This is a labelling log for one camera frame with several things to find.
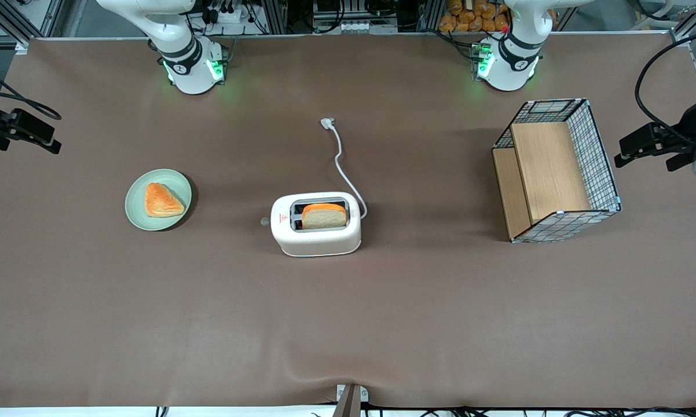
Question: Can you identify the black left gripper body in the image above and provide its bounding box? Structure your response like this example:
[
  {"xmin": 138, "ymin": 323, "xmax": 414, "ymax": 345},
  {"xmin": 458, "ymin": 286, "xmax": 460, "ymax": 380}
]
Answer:
[{"xmin": 669, "ymin": 93, "xmax": 696, "ymax": 171}]

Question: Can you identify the white two-slot toaster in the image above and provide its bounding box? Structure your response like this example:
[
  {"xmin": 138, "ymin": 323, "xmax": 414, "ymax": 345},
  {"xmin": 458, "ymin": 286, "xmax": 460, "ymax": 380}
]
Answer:
[{"xmin": 270, "ymin": 192, "xmax": 362, "ymax": 258}]

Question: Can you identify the pale green plate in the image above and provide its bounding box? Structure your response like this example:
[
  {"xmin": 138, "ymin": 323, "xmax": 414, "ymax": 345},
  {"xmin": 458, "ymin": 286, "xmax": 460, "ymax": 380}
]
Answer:
[{"xmin": 124, "ymin": 169, "xmax": 193, "ymax": 232}]

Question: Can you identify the triangular orange pastry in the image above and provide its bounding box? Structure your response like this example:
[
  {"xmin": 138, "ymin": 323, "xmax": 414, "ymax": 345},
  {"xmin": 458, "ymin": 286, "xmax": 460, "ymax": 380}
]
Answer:
[{"xmin": 145, "ymin": 182, "xmax": 185, "ymax": 218}]

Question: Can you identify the bag of orange buns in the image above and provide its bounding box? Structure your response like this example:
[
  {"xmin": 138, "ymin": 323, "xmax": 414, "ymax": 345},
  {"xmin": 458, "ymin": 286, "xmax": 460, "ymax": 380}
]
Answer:
[{"xmin": 438, "ymin": 0, "xmax": 512, "ymax": 34}]

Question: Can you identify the white power strip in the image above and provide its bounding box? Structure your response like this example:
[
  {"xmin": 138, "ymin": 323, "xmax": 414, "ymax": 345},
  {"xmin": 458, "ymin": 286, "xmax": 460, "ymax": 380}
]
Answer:
[{"xmin": 204, "ymin": 5, "xmax": 251, "ymax": 25}]

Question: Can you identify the toast bread slice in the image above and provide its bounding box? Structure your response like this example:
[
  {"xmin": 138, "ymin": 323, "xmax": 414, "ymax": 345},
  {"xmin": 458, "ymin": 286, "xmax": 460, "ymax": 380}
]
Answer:
[{"xmin": 301, "ymin": 203, "xmax": 347, "ymax": 230}]

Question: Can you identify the brown table cover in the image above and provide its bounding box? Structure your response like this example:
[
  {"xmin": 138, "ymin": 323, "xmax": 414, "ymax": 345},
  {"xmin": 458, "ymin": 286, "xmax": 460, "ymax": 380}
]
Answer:
[{"xmin": 0, "ymin": 32, "xmax": 696, "ymax": 409}]

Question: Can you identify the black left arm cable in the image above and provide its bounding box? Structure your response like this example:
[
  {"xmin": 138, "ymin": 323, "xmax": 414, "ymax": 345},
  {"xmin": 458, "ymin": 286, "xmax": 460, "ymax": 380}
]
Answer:
[{"xmin": 635, "ymin": 28, "xmax": 696, "ymax": 147}]

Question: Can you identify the wire basket with wooden shelf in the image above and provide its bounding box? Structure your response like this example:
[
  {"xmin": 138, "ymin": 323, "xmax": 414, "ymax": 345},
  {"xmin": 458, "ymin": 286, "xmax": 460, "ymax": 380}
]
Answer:
[{"xmin": 492, "ymin": 98, "xmax": 622, "ymax": 244}]

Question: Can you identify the aluminium frame post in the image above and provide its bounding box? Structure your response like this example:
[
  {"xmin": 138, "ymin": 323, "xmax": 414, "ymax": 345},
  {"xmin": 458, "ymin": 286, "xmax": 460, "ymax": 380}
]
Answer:
[
  {"xmin": 669, "ymin": 0, "xmax": 696, "ymax": 42},
  {"xmin": 0, "ymin": 0, "xmax": 65, "ymax": 48}
]

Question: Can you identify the white toaster power cord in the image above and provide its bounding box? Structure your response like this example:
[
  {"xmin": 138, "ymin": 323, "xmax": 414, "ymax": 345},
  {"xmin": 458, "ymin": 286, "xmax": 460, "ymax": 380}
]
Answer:
[{"xmin": 320, "ymin": 118, "xmax": 368, "ymax": 220}]

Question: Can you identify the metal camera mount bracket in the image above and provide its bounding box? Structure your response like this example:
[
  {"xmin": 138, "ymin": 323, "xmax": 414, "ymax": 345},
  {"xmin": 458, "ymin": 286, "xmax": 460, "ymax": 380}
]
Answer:
[{"xmin": 332, "ymin": 383, "xmax": 369, "ymax": 417}]

